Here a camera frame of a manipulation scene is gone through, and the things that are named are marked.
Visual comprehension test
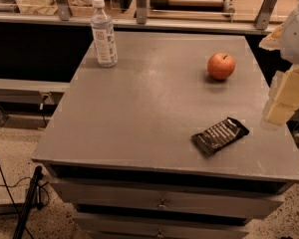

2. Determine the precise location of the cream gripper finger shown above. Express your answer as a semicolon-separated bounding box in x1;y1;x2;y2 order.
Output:
259;24;284;51
262;65;299;126

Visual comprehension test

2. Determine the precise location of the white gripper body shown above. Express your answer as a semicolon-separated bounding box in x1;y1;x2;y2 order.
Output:
280;4;299;64

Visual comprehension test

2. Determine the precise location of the red apple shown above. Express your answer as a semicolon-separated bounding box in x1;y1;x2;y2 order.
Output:
207;52;236;81

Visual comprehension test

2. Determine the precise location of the clear plastic water bottle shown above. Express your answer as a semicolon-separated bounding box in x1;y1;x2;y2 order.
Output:
91;0;118;67

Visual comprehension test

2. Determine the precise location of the black snack bar wrapper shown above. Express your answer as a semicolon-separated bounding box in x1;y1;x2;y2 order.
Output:
190;118;249;157

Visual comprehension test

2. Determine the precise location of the upper grey drawer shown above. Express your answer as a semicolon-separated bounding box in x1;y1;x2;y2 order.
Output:
51;178;284;219

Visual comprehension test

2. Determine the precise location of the grey drawer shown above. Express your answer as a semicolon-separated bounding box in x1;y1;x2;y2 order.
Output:
74;212;248;239
51;178;284;219

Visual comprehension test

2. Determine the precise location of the grey drawer cabinet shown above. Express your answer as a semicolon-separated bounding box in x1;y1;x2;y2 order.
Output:
33;32;299;230

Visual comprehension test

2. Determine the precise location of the grey metal railing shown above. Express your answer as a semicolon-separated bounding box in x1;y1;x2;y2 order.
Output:
0;0;295;33

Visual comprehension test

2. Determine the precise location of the lower grey drawer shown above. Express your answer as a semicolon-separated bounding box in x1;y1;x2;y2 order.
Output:
74;212;248;239

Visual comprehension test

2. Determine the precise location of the grey side bench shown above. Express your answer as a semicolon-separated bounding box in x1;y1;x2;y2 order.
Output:
0;79;70;105

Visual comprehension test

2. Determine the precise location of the black tripod leg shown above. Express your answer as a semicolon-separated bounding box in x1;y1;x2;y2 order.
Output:
13;165;43;239

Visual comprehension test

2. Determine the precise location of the black floor cable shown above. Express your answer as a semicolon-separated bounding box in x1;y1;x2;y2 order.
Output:
0;142;51;239

